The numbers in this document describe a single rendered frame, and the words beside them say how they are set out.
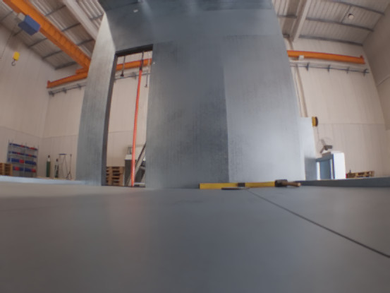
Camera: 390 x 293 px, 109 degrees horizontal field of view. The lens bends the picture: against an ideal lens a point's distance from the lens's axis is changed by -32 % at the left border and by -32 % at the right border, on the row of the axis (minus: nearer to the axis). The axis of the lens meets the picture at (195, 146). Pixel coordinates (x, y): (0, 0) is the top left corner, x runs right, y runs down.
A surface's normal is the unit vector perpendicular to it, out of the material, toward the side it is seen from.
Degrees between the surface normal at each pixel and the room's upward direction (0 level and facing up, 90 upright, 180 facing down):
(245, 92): 90
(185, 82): 90
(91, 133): 90
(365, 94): 90
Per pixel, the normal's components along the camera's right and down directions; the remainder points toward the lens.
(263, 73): -0.15, -0.16
